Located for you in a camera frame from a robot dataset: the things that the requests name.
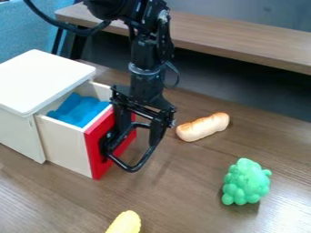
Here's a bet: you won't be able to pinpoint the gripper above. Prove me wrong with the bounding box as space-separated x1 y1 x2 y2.
106 72 179 150

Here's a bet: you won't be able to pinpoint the drawer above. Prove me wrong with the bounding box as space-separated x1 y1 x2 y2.
34 79 165 181

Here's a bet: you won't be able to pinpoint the toy bread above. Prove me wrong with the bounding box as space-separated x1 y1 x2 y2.
175 111 231 143

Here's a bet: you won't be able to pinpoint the blue cloth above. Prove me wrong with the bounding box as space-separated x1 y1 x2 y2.
45 92 112 129

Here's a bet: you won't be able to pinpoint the yellow toy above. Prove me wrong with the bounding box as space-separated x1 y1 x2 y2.
104 209 144 233

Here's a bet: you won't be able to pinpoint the cabinet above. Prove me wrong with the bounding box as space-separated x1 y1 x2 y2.
0 48 97 165

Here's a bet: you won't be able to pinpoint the green toy grapes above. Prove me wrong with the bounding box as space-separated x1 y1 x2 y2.
219 157 274 207

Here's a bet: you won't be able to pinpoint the wooden bench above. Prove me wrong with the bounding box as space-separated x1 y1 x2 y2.
51 2 311 76

